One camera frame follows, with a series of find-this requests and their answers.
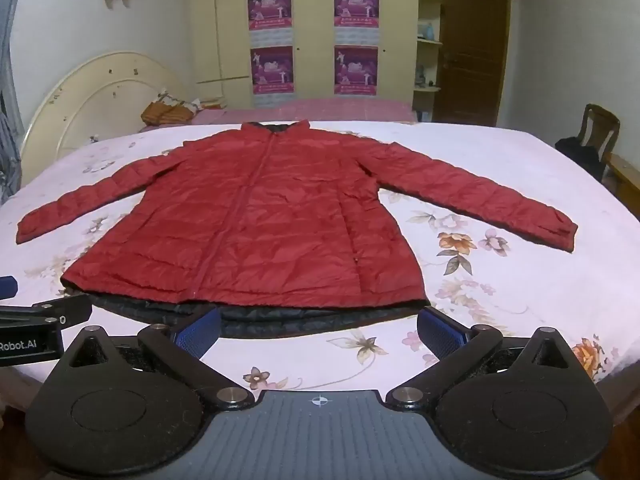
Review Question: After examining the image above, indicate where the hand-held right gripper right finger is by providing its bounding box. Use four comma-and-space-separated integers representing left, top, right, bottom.
385, 305, 586, 411

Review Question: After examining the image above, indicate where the purple wall poster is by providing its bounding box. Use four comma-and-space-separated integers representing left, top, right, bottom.
250, 46, 296, 108
334, 45, 379, 97
247, 0, 293, 46
333, 0, 380, 43

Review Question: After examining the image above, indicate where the black bag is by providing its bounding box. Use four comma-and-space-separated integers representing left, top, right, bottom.
555, 136, 609, 184

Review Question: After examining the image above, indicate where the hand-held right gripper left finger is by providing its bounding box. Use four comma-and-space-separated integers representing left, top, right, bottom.
55, 306, 256, 411

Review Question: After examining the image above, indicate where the cream corner shelf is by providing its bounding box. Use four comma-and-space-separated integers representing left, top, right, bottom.
414, 0, 446, 123

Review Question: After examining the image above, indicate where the grey patterned curtain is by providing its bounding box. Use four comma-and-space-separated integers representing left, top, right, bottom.
0, 0, 27, 206

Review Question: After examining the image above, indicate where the cream wardrobe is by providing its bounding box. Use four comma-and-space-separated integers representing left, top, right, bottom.
187, 0, 421, 111

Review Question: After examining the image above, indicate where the wooden chair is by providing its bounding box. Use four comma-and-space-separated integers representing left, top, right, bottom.
575, 103, 621, 161

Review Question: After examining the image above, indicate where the red puffer jacket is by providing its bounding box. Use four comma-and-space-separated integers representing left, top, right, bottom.
16, 120, 579, 339

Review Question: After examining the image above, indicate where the cream bed headboard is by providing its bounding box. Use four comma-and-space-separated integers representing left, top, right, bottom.
20, 51, 201, 166

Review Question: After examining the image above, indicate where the brown wooden door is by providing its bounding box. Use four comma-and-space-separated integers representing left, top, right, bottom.
432, 0, 512, 128

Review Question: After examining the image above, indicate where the bed with floral sheet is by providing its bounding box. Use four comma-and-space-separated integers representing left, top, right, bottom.
0, 120, 640, 403

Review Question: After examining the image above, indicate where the wooden side furniture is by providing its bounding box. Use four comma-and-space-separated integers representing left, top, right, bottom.
602, 152, 640, 207

